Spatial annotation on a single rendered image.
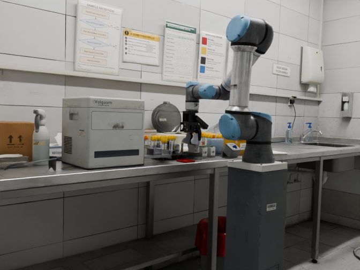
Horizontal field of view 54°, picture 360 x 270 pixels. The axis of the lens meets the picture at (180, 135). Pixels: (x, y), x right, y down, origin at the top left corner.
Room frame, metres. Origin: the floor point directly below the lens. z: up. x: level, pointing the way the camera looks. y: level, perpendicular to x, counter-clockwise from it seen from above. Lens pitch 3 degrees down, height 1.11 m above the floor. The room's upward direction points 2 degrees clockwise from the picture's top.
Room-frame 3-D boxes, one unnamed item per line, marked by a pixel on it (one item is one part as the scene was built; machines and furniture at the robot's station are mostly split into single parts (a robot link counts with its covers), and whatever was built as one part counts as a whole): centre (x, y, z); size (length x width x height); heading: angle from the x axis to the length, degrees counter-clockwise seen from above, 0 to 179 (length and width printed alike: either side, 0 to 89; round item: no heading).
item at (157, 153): (1.67, 0.14, 0.92); 0.21 x 0.07 x 0.05; 131
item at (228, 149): (2.01, -0.29, 0.92); 0.13 x 0.07 x 0.08; 41
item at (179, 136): (2.22, 0.00, 0.94); 0.30 x 0.24 x 0.12; 32
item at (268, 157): (1.64, -0.37, 0.95); 0.15 x 0.15 x 0.10
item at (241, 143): (2.19, -0.35, 0.93); 0.13 x 0.13 x 0.10; 37
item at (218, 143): (2.09, -0.21, 0.92); 0.10 x 0.07 x 0.10; 126
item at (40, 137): (1.52, 0.61, 1.00); 0.09 x 0.08 x 0.24; 41
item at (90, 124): (1.61, 0.35, 1.03); 0.31 x 0.27 x 0.30; 131
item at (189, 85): (1.88, -0.06, 1.23); 0.09 x 0.08 x 0.11; 32
